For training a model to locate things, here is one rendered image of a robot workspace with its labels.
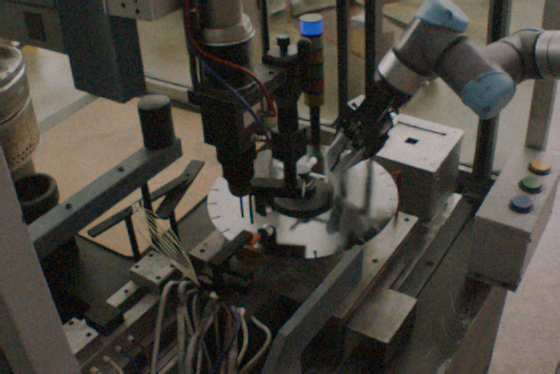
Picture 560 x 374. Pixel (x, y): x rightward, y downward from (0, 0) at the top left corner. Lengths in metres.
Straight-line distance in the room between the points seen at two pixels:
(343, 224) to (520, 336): 1.27
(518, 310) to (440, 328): 1.15
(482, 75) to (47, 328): 0.70
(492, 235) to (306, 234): 0.36
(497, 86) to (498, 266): 0.43
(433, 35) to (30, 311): 0.72
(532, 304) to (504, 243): 1.15
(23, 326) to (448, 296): 0.95
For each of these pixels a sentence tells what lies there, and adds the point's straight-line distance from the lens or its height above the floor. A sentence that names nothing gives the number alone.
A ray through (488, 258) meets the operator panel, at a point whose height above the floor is 0.81.
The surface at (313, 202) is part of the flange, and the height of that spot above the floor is 0.96.
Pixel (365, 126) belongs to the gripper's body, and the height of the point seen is 1.10.
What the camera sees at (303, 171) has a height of 1.00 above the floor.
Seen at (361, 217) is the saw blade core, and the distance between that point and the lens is 1.09.
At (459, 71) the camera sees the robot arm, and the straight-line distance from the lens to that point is 0.95.
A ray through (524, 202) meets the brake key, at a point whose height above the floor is 0.91.
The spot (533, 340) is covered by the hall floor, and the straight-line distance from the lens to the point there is 2.24.
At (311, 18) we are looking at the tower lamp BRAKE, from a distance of 1.30.
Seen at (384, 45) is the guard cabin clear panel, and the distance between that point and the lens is 1.47.
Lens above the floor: 1.62
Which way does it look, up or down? 31 degrees down
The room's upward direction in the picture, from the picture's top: 5 degrees counter-clockwise
